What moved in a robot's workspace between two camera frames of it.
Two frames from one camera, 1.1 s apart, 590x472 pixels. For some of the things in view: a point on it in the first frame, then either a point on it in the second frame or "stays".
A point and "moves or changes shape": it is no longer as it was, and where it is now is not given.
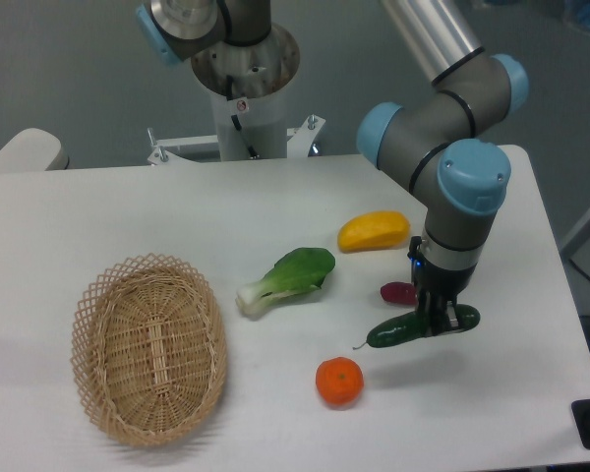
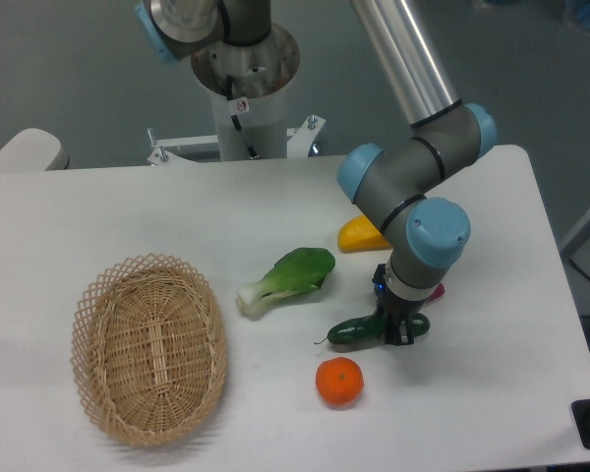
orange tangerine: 339,381 stays
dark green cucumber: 409,324 moves or changes shape
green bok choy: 299,270 stays
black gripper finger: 425,313 -> 391,328
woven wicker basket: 149,344 stays
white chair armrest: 31,149 stays
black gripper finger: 439,306 -> 410,330
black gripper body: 437,288 -> 395,310
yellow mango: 373,229 stays
